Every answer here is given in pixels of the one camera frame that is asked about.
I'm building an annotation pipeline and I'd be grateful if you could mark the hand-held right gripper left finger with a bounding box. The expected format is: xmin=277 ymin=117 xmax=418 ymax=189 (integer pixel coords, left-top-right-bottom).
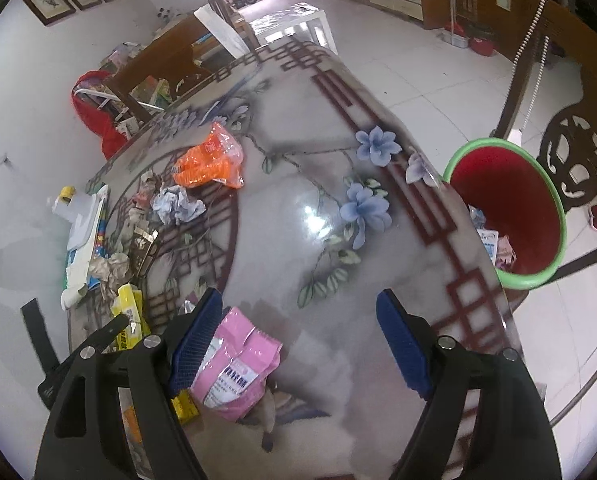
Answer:
xmin=36 ymin=287 xmax=224 ymax=480

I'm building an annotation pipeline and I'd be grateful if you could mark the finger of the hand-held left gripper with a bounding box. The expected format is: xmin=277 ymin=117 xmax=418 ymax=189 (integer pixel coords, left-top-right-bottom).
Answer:
xmin=78 ymin=313 xmax=130 ymax=356
xmin=20 ymin=299 xmax=60 ymax=371

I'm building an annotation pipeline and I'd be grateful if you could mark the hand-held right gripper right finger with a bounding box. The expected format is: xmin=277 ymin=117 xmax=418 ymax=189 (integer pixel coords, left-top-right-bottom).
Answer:
xmin=375 ymin=288 xmax=564 ymax=480

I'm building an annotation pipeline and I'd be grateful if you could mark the pink plastic packet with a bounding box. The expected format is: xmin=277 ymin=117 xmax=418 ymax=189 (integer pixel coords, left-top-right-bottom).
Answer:
xmin=188 ymin=306 xmax=283 ymax=423

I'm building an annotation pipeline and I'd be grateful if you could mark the brown cigarette box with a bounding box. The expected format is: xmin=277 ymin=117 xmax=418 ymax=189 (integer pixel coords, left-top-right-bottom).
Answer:
xmin=130 ymin=227 xmax=160 ymax=276

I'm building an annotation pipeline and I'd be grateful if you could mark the newspaper ball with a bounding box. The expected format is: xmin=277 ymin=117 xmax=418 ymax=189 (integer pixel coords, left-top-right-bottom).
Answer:
xmin=131 ymin=170 xmax=166 ymax=208

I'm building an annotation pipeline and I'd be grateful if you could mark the red bin with green rim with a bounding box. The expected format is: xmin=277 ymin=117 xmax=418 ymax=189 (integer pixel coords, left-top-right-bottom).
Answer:
xmin=442 ymin=137 xmax=568 ymax=290

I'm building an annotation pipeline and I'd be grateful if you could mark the yellow packet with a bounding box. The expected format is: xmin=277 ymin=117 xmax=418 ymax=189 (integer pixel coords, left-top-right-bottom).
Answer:
xmin=109 ymin=284 xmax=152 ymax=351
xmin=171 ymin=391 xmax=200 ymax=426

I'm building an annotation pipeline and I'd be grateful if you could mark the stack of white papers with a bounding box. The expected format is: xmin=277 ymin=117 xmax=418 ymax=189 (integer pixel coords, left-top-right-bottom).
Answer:
xmin=60 ymin=247 xmax=99 ymax=308

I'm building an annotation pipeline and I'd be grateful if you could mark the crumpled beige paper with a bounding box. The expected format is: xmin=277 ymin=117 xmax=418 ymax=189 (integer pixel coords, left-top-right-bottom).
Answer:
xmin=89 ymin=252 xmax=134 ymax=301

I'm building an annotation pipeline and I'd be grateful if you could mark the blue picture book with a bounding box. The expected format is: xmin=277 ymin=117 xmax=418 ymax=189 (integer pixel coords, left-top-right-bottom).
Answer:
xmin=86 ymin=195 xmax=112 ymax=291

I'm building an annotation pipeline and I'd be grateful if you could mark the white plastic lamp base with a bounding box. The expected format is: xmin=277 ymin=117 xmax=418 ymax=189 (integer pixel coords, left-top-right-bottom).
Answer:
xmin=51 ymin=184 xmax=110 ymax=253

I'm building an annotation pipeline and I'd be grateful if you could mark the white blue packet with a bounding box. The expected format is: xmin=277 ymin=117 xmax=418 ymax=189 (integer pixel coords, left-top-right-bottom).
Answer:
xmin=478 ymin=227 xmax=501 ymax=266

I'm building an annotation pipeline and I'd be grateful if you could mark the pink flowery packet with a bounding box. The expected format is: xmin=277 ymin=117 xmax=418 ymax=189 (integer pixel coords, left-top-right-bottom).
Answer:
xmin=495 ymin=236 xmax=518 ymax=270

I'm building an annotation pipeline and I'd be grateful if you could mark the crumpled blue white paper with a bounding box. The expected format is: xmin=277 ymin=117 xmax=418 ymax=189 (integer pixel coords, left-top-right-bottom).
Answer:
xmin=151 ymin=185 xmax=206 ymax=226

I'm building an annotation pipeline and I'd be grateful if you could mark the orange snack bag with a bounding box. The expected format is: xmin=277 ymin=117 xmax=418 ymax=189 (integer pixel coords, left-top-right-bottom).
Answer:
xmin=172 ymin=121 xmax=245 ymax=190

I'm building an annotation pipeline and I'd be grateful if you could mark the red cloth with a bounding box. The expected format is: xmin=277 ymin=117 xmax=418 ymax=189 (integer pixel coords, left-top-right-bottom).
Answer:
xmin=71 ymin=71 xmax=129 ymax=160

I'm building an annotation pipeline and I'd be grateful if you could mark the white metal rack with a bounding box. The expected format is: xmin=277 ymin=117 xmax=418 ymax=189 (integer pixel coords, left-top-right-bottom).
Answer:
xmin=76 ymin=42 xmax=144 ymax=133

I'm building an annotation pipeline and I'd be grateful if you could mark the broom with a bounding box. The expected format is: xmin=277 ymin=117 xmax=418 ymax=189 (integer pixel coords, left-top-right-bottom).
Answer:
xmin=441 ymin=0 xmax=471 ymax=48

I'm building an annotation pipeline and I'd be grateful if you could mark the white board panel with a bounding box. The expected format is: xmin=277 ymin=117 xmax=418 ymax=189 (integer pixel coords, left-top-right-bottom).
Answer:
xmin=194 ymin=4 xmax=252 ymax=58

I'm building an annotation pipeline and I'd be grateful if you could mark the white coffee table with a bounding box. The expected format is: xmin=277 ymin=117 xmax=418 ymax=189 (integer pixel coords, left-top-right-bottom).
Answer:
xmin=246 ymin=2 xmax=340 ymax=56

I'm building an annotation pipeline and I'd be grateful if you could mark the carved wooden chair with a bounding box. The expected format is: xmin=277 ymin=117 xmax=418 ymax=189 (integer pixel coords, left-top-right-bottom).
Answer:
xmin=493 ymin=0 xmax=597 ymax=211

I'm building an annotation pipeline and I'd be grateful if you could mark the white bead string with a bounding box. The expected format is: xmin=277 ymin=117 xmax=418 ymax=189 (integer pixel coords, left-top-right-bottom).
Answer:
xmin=515 ymin=0 xmax=551 ymax=133

